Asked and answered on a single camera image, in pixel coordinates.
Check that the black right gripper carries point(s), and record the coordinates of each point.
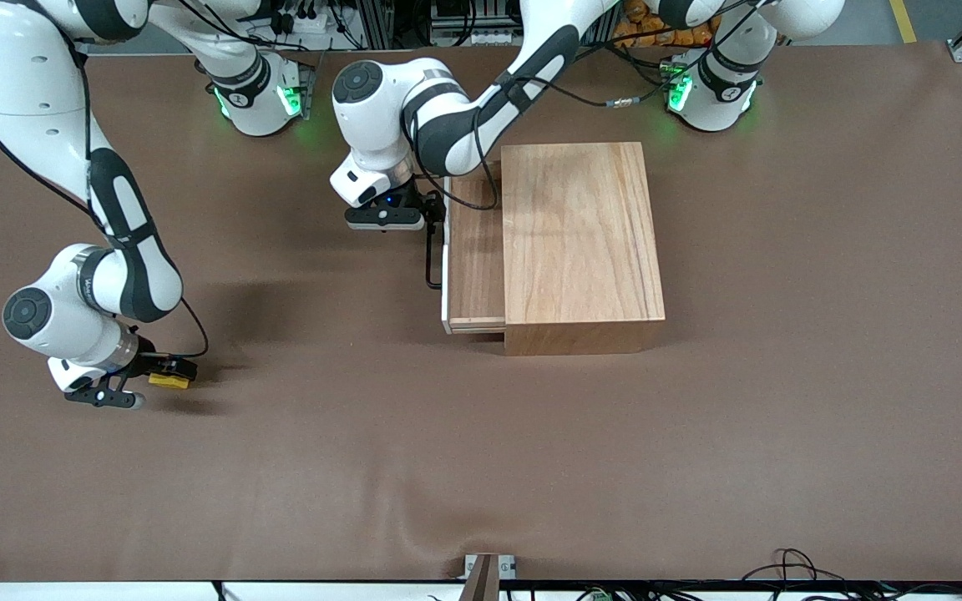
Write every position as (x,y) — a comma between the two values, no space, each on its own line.
(147,364)

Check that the pile of orange objects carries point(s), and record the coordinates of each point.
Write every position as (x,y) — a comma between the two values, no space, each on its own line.
(635,35)

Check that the yellow block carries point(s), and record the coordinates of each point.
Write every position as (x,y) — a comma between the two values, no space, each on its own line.
(165,382)

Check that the grey equipment rack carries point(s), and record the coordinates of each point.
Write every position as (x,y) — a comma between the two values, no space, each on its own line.
(481,37)

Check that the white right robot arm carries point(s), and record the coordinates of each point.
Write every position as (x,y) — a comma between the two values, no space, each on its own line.
(22,75)

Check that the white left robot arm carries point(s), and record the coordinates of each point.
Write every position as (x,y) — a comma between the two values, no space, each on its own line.
(381,108)

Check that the brown table cloth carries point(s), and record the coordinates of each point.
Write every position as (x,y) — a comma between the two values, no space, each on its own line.
(281,467)

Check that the white power strip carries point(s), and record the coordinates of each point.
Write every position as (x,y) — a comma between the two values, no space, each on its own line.
(306,23)

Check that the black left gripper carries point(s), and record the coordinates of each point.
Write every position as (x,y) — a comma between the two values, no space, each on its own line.
(428,205)

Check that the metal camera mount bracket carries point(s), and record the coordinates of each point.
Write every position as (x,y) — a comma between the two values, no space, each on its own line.
(485,580)

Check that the wooden drawer cabinet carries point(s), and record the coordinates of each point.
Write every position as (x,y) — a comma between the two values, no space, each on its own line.
(581,250)

